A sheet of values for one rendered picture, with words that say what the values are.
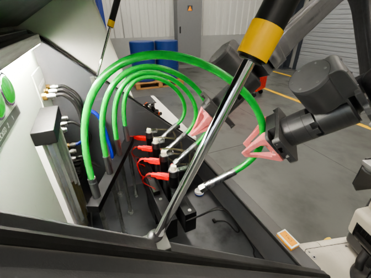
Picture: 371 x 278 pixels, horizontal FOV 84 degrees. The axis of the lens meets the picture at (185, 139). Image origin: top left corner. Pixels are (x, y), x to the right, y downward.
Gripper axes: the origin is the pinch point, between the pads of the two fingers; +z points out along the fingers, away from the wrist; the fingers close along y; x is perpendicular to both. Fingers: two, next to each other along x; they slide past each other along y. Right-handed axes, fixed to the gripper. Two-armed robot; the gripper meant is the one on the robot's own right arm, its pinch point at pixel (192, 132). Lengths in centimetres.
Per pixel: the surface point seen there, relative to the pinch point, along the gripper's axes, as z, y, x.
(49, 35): 12, 42, -26
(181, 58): -11.0, 17.2, 10.3
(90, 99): 5.5, 23.7, 8.2
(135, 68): -1.8, 20.2, -4.0
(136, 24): 25, 38, -651
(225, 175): -0.1, -7.6, 11.7
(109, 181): 24.5, 7.6, 1.7
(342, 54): -315, -395, -479
